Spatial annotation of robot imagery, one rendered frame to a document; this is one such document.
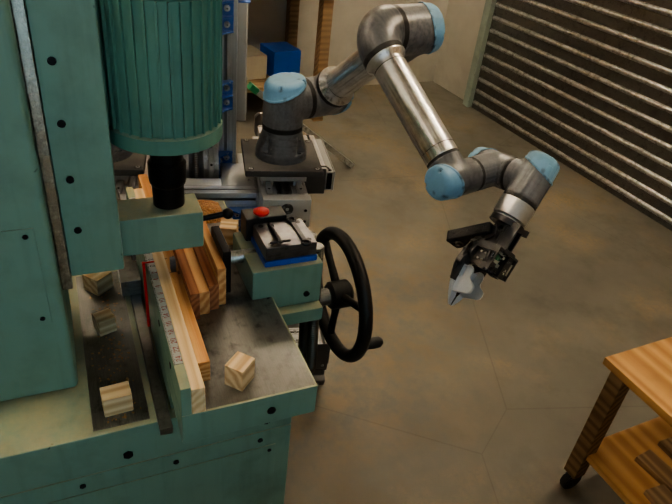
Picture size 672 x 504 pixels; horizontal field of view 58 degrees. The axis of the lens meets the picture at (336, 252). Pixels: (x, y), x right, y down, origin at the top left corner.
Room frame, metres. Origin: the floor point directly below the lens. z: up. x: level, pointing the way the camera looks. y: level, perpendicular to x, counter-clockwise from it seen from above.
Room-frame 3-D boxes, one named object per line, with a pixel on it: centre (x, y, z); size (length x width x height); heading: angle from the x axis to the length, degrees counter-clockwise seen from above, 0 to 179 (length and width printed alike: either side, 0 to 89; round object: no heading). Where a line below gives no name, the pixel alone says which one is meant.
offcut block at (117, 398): (0.67, 0.32, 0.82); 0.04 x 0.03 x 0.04; 120
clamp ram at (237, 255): (0.92, 0.18, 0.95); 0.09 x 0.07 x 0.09; 27
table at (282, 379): (0.92, 0.19, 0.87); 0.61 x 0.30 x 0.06; 27
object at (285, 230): (0.96, 0.11, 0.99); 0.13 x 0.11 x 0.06; 27
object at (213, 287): (0.91, 0.24, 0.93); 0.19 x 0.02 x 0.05; 27
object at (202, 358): (0.93, 0.31, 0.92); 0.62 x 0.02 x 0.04; 27
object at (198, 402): (0.86, 0.30, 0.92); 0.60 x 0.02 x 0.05; 27
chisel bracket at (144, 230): (0.87, 0.31, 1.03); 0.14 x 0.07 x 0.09; 117
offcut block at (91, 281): (0.97, 0.47, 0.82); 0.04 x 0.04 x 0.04; 66
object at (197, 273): (0.89, 0.26, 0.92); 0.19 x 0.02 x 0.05; 27
